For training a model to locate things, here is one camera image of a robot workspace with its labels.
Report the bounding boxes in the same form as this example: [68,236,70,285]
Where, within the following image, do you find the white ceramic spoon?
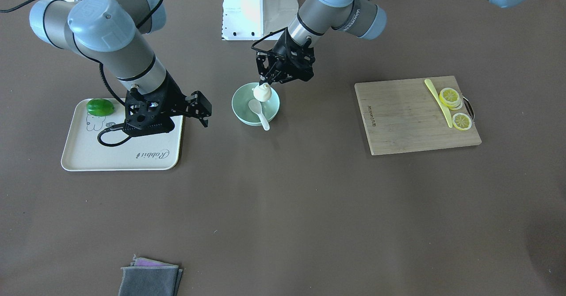
[248,99,270,131]

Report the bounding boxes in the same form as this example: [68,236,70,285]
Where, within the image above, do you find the single lemon slice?
[451,112,473,131]

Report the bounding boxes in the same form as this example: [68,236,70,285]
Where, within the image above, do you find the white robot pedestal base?
[221,0,299,41]

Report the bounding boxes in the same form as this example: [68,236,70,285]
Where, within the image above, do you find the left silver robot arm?
[252,0,525,85]

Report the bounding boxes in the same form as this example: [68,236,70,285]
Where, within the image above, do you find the purple folded cloth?
[131,258,168,266]

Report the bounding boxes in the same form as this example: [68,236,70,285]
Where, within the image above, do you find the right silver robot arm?
[30,0,212,138]

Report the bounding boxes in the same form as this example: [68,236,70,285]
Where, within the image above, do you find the grey folded cloth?
[119,256,184,296]

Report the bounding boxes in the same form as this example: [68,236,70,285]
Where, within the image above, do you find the bamboo cutting board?
[354,78,482,155]

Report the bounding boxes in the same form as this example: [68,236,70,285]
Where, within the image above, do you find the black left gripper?
[255,28,316,85]

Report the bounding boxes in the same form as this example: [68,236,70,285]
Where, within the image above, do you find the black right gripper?
[123,73,212,137]

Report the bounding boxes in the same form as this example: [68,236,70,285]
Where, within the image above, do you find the stacked lemon slices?
[439,88,463,111]

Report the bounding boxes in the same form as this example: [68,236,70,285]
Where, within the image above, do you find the cream rabbit print tray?
[61,98,184,171]

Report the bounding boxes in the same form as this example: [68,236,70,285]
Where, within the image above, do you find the yellow plastic knife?
[424,78,453,128]

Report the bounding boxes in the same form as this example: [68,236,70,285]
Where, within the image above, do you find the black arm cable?
[97,62,133,148]

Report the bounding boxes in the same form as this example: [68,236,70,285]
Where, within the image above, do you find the mint green bowl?
[232,82,280,126]

